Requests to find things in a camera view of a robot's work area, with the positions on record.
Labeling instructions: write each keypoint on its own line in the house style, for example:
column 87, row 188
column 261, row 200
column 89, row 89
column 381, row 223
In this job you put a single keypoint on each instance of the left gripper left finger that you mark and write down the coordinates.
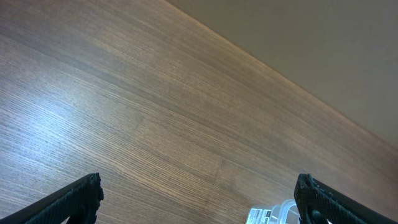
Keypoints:
column 77, row 203

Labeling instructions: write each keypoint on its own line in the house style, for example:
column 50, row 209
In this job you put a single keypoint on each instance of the clear plastic container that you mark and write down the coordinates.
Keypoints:
column 284, row 213

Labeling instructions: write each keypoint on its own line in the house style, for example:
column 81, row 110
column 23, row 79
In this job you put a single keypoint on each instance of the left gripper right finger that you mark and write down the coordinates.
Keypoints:
column 319, row 203

